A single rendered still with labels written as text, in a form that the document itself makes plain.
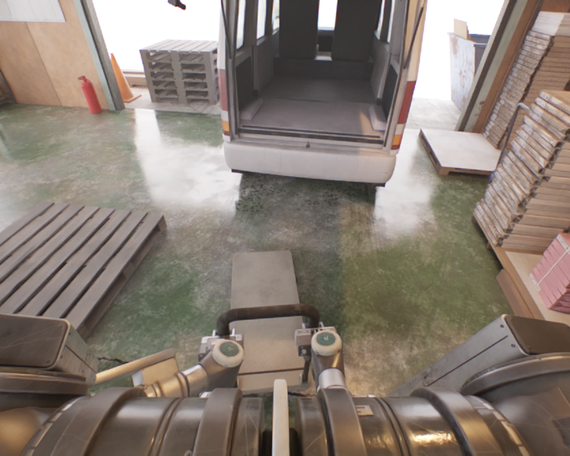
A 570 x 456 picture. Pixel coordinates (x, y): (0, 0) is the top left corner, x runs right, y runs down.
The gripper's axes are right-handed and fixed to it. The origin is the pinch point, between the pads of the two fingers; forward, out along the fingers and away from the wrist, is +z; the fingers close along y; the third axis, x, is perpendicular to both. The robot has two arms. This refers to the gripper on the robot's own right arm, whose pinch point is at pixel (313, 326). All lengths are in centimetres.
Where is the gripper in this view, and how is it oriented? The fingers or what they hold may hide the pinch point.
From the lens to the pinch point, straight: 112.4
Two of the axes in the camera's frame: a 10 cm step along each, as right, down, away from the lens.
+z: -1.0, -3.4, 9.4
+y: -9.9, 0.5, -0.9
